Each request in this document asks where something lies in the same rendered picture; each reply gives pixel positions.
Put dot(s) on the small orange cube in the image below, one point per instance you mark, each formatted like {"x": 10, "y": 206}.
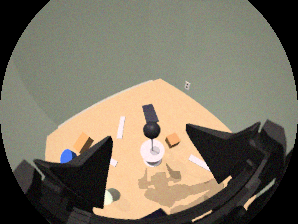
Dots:
{"x": 172, "y": 140}

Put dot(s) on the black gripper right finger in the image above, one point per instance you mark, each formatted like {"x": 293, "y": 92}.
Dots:
{"x": 220, "y": 150}

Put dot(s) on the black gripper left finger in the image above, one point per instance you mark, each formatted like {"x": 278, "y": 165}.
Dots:
{"x": 86, "y": 174}

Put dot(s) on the orange rectangular block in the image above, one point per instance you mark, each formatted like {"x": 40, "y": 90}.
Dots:
{"x": 82, "y": 143}

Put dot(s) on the french press coffee maker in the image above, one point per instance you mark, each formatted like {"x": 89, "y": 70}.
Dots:
{"x": 152, "y": 150}

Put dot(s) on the pale yellow cylinder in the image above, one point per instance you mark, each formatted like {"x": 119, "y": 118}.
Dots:
{"x": 111, "y": 195}

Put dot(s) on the blue cylinder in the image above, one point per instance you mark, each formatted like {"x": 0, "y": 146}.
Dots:
{"x": 67, "y": 155}

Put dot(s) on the dark grey flat rectangular pad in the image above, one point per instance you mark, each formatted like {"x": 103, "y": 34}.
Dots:
{"x": 149, "y": 113}

